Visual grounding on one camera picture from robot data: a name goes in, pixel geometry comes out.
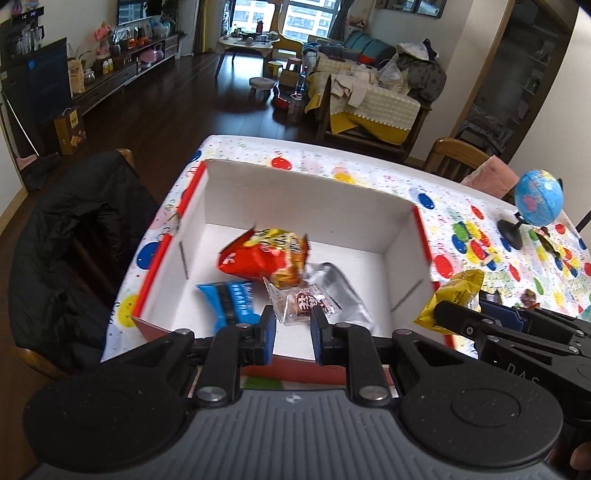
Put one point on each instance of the beige paper bag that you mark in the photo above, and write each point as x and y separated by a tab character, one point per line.
76	78

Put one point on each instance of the wooden dining chair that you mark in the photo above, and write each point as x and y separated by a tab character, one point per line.
450	152

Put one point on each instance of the blue desk globe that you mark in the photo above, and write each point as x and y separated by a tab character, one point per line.
538	196

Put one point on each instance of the window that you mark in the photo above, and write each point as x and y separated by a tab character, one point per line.
300	14

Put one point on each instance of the blue snack packet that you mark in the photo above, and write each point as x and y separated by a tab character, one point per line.
226	300

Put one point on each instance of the round coffee table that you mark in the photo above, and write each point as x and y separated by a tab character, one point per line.
247	44

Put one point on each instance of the small round stool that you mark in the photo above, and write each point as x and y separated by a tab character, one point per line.
261	84

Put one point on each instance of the red chip bag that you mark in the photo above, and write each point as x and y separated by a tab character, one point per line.
258	258

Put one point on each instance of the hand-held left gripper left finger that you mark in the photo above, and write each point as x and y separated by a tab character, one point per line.
268	337

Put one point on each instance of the silver plastic packet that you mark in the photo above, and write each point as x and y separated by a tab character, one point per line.
344	295

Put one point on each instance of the red cardboard box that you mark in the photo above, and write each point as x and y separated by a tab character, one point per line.
300	198

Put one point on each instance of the yellow gift box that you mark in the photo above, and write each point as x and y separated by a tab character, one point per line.
70	131

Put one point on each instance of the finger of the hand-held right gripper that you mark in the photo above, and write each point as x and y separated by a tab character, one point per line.
461	318
503	314

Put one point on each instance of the pile of clothes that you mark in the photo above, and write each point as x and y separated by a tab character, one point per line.
415	69

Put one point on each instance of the person's right hand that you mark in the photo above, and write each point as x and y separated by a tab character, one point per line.
582	461

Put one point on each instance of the pink cloth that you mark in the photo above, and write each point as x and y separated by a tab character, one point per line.
491	177

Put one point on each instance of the small clear candy packet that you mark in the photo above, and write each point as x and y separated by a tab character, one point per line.
300	302

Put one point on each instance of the water bottles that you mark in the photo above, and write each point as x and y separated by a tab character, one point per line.
296	108

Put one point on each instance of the yellow wooden chair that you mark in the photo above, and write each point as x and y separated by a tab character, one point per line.
281	41

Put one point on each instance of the television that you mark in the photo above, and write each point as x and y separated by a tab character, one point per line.
138	11

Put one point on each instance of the black jacket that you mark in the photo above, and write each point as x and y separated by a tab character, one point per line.
83	230

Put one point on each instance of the framed wall pictures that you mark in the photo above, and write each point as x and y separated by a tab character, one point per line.
406	7

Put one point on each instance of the balloon print tablecloth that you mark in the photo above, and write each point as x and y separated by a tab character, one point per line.
323	159

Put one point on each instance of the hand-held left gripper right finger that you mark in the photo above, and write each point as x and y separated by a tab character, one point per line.
316	337

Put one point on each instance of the black cabinet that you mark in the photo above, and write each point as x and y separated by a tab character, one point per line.
41	92

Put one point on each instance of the yellow snack packet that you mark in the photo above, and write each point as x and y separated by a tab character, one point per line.
455	288

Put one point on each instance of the sofa with yellow cover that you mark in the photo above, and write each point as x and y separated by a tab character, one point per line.
383	106

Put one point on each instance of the grey curtain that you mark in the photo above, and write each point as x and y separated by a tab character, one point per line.
340	18

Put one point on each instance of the dark tv cabinet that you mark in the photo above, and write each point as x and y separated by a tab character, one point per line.
120	74

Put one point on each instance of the bookshelf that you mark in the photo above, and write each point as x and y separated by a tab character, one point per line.
508	106

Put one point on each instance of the open brown wrapper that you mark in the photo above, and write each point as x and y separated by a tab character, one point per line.
549	242

